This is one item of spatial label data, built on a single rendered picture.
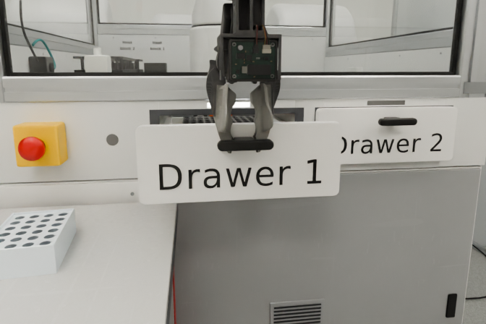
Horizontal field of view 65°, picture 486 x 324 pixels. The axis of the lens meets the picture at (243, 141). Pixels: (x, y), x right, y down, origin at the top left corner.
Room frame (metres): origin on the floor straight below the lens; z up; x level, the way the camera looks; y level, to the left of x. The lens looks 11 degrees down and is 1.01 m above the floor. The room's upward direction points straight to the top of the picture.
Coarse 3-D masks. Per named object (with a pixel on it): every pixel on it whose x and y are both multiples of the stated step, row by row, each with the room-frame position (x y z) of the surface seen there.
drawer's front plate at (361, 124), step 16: (320, 112) 0.72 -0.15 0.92; (336, 112) 0.72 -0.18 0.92; (352, 112) 0.73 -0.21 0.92; (368, 112) 0.73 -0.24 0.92; (384, 112) 0.74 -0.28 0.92; (400, 112) 0.74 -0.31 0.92; (416, 112) 0.75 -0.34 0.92; (432, 112) 0.75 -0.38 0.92; (448, 112) 0.76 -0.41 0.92; (352, 128) 0.73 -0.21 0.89; (368, 128) 0.73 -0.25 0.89; (384, 128) 0.74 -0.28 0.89; (400, 128) 0.74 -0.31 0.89; (416, 128) 0.75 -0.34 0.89; (432, 128) 0.75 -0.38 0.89; (448, 128) 0.76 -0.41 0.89; (368, 144) 0.73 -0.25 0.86; (400, 144) 0.74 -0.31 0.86; (416, 144) 0.75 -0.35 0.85; (432, 144) 0.75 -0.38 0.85; (448, 144) 0.76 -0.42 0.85; (352, 160) 0.73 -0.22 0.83; (368, 160) 0.73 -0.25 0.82; (384, 160) 0.74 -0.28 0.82; (400, 160) 0.74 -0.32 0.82; (416, 160) 0.75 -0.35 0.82; (432, 160) 0.75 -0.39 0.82; (448, 160) 0.76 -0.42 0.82
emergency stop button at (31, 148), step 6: (24, 138) 0.60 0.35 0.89; (30, 138) 0.60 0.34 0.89; (36, 138) 0.61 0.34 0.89; (24, 144) 0.60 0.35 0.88; (30, 144) 0.60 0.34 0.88; (36, 144) 0.60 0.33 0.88; (42, 144) 0.61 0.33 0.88; (18, 150) 0.60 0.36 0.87; (24, 150) 0.60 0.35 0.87; (30, 150) 0.60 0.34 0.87; (36, 150) 0.60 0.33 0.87; (42, 150) 0.60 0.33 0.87; (24, 156) 0.60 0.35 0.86; (30, 156) 0.60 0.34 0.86; (36, 156) 0.60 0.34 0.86; (42, 156) 0.61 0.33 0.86
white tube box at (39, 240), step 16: (16, 224) 0.49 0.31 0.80; (32, 224) 0.49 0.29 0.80; (48, 224) 0.49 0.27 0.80; (64, 224) 0.48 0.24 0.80; (0, 240) 0.44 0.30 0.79; (16, 240) 0.45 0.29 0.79; (32, 240) 0.44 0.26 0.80; (48, 240) 0.44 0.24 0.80; (64, 240) 0.47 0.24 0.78; (0, 256) 0.41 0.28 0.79; (16, 256) 0.41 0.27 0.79; (32, 256) 0.42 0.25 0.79; (48, 256) 0.42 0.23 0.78; (64, 256) 0.46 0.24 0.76; (0, 272) 0.41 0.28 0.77; (16, 272) 0.41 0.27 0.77; (32, 272) 0.41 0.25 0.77; (48, 272) 0.42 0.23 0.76
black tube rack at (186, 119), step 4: (184, 116) 0.83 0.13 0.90; (188, 116) 0.83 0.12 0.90; (192, 116) 0.83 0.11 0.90; (196, 116) 0.83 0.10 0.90; (200, 116) 0.83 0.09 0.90; (204, 116) 0.83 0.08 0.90; (208, 116) 0.83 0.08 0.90; (212, 116) 0.83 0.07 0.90; (232, 116) 0.82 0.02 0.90; (236, 116) 0.82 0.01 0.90; (240, 116) 0.82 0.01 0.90; (244, 116) 0.82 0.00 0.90; (248, 116) 0.82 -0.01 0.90; (252, 116) 0.82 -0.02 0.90; (184, 120) 0.77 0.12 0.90; (188, 120) 0.77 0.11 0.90; (192, 120) 0.77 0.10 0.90; (196, 120) 0.77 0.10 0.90; (200, 120) 0.77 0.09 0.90; (204, 120) 0.77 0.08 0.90; (208, 120) 0.77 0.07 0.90; (212, 120) 0.77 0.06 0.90; (232, 120) 0.77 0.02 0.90; (236, 120) 0.77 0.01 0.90; (240, 120) 0.77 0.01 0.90; (244, 120) 0.77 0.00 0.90; (248, 120) 0.77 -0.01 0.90; (252, 120) 0.77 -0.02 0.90
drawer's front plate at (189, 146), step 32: (160, 128) 0.51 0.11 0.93; (192, 128) 0.51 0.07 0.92; (288, 128) 0.53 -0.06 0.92; (320, 128) 0.54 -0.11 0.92; (160, 160) 0.50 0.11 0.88; (192, 160) 0.51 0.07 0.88; (224, 160) 0.52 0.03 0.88; (256, 160) 0.52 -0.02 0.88; (288, 160) 0.53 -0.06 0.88; (320, 160) 0.54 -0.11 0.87; (160, 192) 0.50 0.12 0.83; (192, 192) 0.51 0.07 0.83; (224, 192) 0.52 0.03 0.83; (256, 192) 0.52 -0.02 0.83; (288, 192) 0.53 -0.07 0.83; (320, 192) 0.54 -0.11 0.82
